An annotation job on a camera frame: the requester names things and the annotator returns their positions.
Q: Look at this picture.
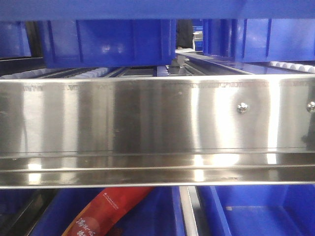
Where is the rear left blue bin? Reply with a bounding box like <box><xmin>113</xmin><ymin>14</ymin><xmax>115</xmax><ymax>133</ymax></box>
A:
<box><xmin>38</xmin><ymin>19</ymin><xmax>176</xmax><ymax>68</ymax></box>

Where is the rear right blue bin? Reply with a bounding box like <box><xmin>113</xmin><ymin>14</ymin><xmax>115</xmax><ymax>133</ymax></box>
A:
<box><xmin>203</xmin><ymin>19</ymin><xmax>315</xmax><ymax>62</ymax></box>

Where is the white roller track strip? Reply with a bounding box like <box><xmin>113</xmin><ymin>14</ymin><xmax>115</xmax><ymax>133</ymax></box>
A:
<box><xmin>269</xmin><ymin>61</ymin><xmax>315</xmax><ymax>74</ymax></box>

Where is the lower left blue bin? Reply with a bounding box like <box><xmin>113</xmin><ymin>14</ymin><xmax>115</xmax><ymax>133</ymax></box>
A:
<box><xmin>31</xmin><ymin>187</ymin><xmax>186</xmax><ymax>236</ymax></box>

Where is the lower steel divider rail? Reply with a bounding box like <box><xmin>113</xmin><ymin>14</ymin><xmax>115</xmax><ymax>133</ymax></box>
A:
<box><xmin>179</xmin><ymin>186</ymin><xmax>202</xmax><ymax>236</ymax></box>

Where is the large blue plastic bin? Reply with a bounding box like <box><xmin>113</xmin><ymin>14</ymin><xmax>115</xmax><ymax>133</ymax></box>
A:
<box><xmin>0</xmin><ymin>0</ymin><xmax>315</xmax><ymax>21</ymax></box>

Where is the lower right blue bin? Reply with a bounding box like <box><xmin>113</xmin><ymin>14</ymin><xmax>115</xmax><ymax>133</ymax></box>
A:
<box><xmin>197</xmin><ymin>184</ymin><xmax>315</xmax><ymax>236</ymax></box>

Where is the right rail screw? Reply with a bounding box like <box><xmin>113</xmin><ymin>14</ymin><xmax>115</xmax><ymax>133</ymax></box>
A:
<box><xmin>306</xmin><ymin>100</ymin><xmax>315</xmax><ymax>113</ymax></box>

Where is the red snack package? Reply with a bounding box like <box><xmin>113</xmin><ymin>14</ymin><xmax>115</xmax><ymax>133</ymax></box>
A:
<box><xmin>62</xmin><ymin>187</ymin><xmax>153</xmax><ymax>236</ymax></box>

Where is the rail screw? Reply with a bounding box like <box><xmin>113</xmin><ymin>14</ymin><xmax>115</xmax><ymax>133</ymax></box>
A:
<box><xmin>237</xmin><ymin>102</ymin><xmax>249</xmax><ymax>114</ymax></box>
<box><xmin>306</xmin><ymin>100</ymin><xmax>315</xmax><ymax>113</ymax></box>

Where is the left rail screw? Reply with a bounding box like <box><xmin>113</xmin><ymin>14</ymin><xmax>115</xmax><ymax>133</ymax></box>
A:
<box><xmin>237</xmin><ymin>102</ymin><xmax>249</xmax><ymax>114</ymax></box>

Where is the stainless steel shelf rail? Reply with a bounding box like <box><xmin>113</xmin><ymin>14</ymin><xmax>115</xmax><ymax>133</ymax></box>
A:
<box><xmin>0</xmin><ymin>74</ymin><xmax>315</xmax><ymax>189</ymax></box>

